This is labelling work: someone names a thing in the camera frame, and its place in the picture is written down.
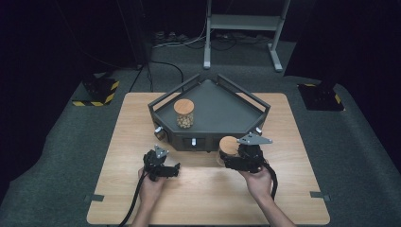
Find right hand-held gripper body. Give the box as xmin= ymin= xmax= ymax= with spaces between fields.
xmin=234 ymin=131 xmax=273 ymax=174

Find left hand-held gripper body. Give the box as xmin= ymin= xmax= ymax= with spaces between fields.
xmin=142 ymin=144 xmax=171 ymax=183

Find glass jar with dark contents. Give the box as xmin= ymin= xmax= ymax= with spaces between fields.
xmin=216 ymin=135 xmax=241 ymax=167

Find black corner shelf rack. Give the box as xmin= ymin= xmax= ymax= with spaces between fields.
xmin=147 ymin=73 xmax=272 ymax=154

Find glass jar with pale nuts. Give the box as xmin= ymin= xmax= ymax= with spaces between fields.
xmin=172 ymin=97 xmax=196 ymax=130

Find person's left hand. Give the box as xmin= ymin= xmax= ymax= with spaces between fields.
xmin=137 ymin=166 xmax=168 ymax=210

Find person's right hand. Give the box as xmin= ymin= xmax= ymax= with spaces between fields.
xmin=238 ymin=166 xmax=274 ymax=203

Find grey tape strip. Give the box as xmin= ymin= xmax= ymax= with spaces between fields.
xmin=309 ymin=190 xmax=332 ymax=202
xmin=83 ymin=193 xmax=105 ymax=203

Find black base with striped edge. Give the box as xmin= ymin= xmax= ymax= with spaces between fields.
xmin=71 ymin=73 xmax=121 ymax=108
xmin=296 ymin=81 xmax=346 ymax=113

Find power strip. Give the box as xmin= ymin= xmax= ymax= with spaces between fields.
xmin=153 ymin=30 xmax=190 ymax=45

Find grey metal stand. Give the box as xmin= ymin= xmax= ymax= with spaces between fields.
xmin=202 ymin=0 xmax=293 ymax=73

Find dark curtain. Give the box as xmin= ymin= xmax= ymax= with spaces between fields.
xmin=283 ymin=0 xmax=401 ymax=85

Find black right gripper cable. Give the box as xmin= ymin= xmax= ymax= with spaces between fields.
xmin=261 ymin=161 xmax=279 ymax=201

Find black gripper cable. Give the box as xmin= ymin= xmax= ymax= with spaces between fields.
xmin=117 ymin=169 xmax=149 ymax=227
xmin=261 ymin=161 xmax=279 ymax=201

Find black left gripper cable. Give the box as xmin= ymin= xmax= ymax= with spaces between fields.
xmin=117 ymin=169 xmax=149 ymax=227

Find black floor cable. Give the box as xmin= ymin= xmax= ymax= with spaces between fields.
xmin=128 ymin=60 xmax=185 ymax=94

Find black cables under stand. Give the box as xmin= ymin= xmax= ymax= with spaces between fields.
xmin=184 ymin=32 xmax=272 ymax=52

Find white floor cables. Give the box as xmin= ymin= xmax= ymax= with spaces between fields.
xmin=152 ymin=17 xmax=210 ymax=50

